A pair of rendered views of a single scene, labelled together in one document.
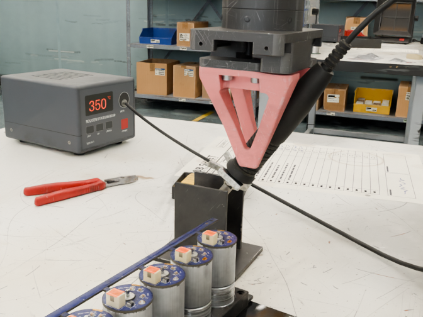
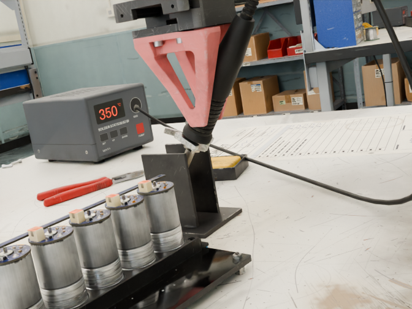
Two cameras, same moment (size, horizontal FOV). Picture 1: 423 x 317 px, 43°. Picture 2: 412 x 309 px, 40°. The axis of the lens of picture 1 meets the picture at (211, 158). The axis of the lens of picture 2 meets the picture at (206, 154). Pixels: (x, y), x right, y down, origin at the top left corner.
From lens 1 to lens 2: 0.12 m
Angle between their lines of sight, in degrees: 10
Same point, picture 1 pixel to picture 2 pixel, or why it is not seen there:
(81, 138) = (96, 146)
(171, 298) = (95, 235)
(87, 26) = not seen: hidden behind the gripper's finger
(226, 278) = (167, 223)
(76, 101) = (85, 111)
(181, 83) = (250, 100)
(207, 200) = (170, 166)
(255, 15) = not seen: outside the picture
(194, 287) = (127, 228)
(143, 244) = not seen: hidden behind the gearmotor
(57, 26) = (121, 66)
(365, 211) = (362, 167)
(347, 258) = (324, 206)
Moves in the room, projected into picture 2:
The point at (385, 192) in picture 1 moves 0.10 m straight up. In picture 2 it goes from (391, 148) to (382, 56)
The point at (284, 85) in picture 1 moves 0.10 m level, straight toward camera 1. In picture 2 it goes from (202, 38) to (151, 51)
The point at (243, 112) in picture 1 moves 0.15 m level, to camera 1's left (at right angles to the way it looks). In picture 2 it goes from (192, 77) to (21, 103)
